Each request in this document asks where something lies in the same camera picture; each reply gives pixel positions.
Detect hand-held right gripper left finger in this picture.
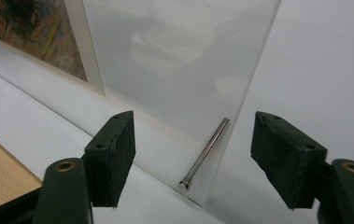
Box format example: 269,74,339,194
83,110,137,209

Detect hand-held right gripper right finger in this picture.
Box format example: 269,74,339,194
249,110,328,211

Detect clear acrylic picture frame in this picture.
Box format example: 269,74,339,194
0,0,282,209

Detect painting print with white border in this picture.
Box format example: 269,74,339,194
0,0,106,96

